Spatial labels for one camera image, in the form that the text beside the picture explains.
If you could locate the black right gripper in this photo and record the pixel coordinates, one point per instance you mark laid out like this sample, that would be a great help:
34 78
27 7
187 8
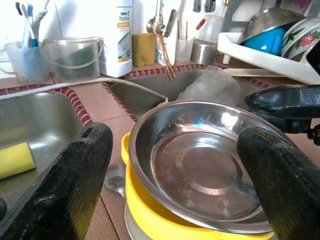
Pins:
300 125

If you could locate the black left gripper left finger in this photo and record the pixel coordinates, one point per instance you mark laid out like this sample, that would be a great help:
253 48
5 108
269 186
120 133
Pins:
62 195

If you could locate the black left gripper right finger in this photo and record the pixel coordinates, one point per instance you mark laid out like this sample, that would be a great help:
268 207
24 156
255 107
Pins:
287 190

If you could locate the stainless steel spoon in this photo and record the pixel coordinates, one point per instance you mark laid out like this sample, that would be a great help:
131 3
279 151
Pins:
115 178

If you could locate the yellow plastic bowl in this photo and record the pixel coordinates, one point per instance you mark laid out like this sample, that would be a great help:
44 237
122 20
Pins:
150 220

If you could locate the shallow stainless steel bowl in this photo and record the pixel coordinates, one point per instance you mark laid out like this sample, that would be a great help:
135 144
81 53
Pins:
200 162

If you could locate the white plastic dish rack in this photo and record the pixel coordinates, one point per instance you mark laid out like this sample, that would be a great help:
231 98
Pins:
250 57

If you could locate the bright yellow sponge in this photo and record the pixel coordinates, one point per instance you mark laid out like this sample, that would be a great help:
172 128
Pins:
15 160

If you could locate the blue plastic bowl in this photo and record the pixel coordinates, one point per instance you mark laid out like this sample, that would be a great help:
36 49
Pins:
267 42

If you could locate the white floral bowl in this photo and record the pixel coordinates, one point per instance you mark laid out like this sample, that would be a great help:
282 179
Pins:
300 40

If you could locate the small white dish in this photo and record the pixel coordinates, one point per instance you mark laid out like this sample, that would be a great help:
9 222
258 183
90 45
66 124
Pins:
131 227

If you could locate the clear crumpled plastic bag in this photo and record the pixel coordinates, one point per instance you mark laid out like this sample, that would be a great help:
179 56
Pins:
210 85

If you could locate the stainless steel sink basin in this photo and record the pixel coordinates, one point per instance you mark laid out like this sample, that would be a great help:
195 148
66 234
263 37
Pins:
140 97
37 117

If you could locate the upturned steel bowl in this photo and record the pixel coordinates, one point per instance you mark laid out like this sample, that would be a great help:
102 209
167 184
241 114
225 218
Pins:
270 20

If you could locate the small stainless steel cup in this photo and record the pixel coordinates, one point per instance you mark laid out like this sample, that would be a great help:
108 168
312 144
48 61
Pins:
203 52

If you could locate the translucent plastic container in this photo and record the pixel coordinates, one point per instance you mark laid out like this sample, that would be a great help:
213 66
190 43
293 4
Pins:
212 27

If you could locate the clear plastic measuring cup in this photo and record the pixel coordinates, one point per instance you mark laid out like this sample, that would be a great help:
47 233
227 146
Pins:
183 52

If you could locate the clear plastic bucket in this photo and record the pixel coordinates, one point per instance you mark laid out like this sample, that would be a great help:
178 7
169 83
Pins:
72 62

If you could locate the clear plastic toothbrush cup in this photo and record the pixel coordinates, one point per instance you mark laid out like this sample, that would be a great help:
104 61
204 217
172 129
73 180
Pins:
27 65

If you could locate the white detergent bottle yellow cap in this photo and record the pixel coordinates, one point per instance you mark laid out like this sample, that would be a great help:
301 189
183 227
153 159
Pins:
117 62

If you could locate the mustard yellow sponge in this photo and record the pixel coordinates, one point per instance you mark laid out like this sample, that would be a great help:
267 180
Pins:
143 50

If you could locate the chrome gooseneck faucet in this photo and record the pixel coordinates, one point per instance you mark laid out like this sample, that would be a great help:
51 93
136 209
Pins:
155 23

